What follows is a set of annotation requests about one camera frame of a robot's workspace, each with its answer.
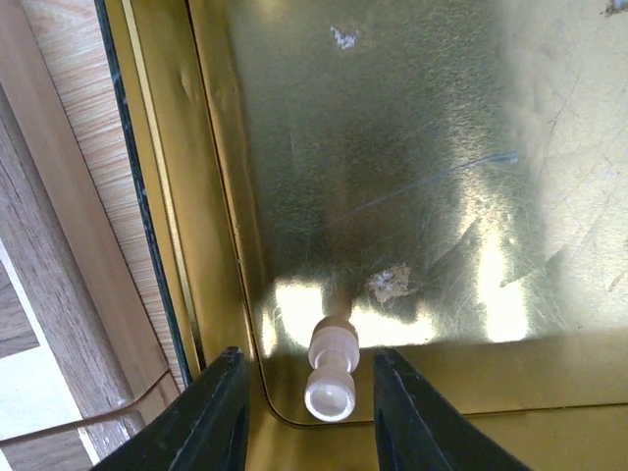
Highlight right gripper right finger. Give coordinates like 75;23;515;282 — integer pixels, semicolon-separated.
373;348;528;470

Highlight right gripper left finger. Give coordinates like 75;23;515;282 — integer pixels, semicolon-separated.
100;346;250;470

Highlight wooden chess board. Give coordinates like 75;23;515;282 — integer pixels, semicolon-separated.
1;1;180;470

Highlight gold tin with white pieces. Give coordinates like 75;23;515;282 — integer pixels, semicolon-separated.
96;1;627;470

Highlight white chess pawn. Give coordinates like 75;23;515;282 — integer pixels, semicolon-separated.
303;315;360;423

